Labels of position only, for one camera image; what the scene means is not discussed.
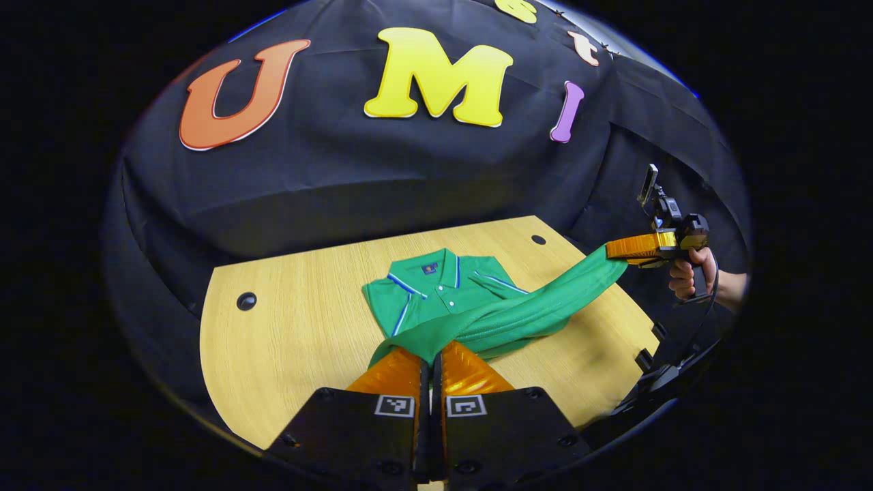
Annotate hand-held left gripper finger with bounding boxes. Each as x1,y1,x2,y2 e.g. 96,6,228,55
432,340,593,491
265,345,432,491

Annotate green T-shirt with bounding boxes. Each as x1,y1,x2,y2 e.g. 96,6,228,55
361,244,630,369

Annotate dark table-edge fixture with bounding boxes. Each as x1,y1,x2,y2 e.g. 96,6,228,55
610,321,690,417

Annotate black backdrop cloth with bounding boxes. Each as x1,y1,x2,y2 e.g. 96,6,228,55
102,0,751,410

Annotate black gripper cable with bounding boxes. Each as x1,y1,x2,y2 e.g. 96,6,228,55
682,266,721,355

